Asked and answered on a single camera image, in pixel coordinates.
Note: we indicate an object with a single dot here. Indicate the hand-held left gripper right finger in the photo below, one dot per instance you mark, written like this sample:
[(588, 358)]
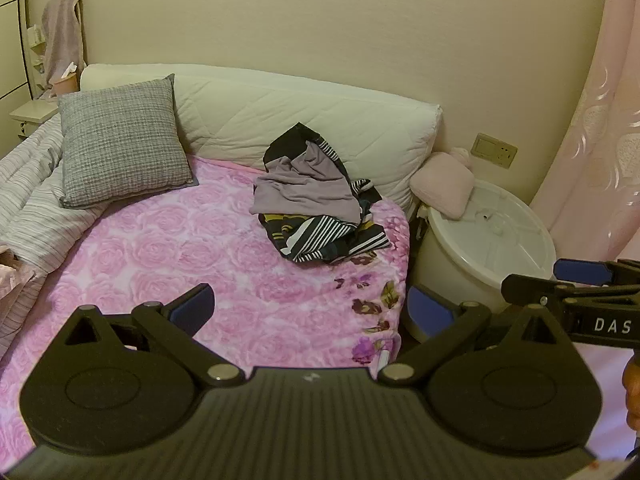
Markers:
[(427, 310)]

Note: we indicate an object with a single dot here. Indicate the small pink cushion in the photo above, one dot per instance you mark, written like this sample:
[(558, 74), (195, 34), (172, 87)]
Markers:
[(442, 185)]

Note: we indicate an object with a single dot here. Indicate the person's right hand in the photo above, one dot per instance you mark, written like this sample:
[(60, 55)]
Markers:
[(632, 395)]

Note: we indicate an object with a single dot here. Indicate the beige wall socket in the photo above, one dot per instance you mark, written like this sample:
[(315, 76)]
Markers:
[(495, 151)]

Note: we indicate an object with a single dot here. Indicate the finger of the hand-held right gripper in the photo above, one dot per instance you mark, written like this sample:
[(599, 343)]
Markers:
[(580, 270), (530, 291)]

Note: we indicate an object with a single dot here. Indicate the cream nightstand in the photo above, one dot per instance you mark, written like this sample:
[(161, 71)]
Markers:
[(30, 110)]

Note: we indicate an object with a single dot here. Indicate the white corner shelf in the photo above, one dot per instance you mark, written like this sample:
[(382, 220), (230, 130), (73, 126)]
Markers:
[(36, 35)]

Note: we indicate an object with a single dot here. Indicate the pink curtain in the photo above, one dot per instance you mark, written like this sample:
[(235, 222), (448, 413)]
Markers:
[(600, 135)]

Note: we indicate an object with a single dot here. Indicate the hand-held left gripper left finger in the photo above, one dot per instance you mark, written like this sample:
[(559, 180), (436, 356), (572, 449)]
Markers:
[(192, 306)]

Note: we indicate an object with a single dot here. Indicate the pink tissue box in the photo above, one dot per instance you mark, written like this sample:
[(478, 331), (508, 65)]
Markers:
[(67, 83)]

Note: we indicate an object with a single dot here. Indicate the hanging pink robe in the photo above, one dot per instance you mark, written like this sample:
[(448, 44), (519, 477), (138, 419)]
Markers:
[(62, 25)]

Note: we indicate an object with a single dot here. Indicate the white earbud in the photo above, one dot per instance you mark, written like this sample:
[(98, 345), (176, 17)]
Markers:
[(482, 216)]

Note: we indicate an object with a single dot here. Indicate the white quilted headboard cushion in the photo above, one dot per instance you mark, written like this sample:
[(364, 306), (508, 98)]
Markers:
[(300, 105)]

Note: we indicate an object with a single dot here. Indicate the cream sliding wardrobe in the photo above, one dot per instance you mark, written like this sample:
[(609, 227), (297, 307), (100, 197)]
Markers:
[(10, 50)]

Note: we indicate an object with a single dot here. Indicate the grey woven pillow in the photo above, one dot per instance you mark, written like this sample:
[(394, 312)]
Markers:
[(120, 145)]

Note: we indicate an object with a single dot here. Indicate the white round lidded bin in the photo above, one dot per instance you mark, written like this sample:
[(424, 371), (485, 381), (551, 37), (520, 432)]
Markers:
[(500, 245)]

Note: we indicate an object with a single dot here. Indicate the striped duvet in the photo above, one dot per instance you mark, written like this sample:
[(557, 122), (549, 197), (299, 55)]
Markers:
[(30, 200)]

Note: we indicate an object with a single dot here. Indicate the mauve garment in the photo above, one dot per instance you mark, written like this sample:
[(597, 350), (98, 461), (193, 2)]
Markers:
[(305, 195)]

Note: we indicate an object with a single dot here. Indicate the black striped patterned garment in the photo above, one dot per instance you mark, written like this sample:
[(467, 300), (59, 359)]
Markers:
[(320, 241)]

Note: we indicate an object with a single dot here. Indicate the pink floral blanket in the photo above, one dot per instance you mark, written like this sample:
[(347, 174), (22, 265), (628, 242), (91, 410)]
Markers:
[(200, 240)]

